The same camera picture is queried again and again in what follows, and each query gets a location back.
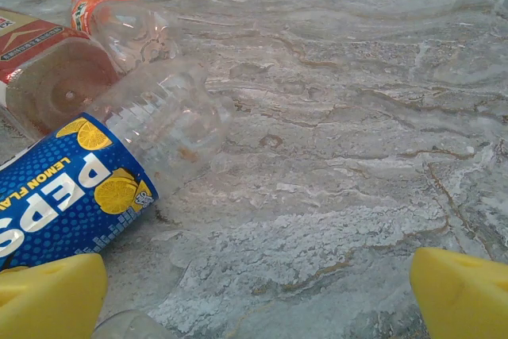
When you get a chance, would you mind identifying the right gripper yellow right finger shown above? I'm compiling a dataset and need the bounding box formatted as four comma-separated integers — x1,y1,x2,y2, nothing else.
410,246,508,339

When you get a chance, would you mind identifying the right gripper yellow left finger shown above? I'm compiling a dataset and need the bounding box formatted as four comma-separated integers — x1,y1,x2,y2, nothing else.
0,252,110,339

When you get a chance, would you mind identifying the amber square bottle red label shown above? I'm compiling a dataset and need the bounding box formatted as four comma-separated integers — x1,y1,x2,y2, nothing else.
0,7,124,144

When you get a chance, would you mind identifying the orange label plastic bottle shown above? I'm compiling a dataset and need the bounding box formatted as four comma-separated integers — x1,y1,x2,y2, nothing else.
70,0,183,76

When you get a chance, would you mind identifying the clear unlabelled plastic bottle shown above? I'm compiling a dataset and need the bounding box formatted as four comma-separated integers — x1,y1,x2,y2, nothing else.
91,309,178,339

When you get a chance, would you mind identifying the Pepsi bottle blue label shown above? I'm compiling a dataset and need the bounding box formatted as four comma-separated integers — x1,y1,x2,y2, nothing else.
0,57,238,273

